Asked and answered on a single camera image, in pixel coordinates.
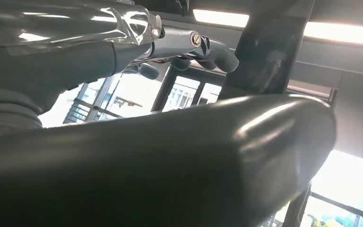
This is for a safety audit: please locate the black scanner column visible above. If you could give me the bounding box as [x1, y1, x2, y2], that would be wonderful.
[217, 0, 316, 101]

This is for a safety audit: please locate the long ceiling light panel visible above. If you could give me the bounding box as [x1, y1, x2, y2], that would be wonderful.
[303, 21, 363, 48]
[192, 9, 250, 28]

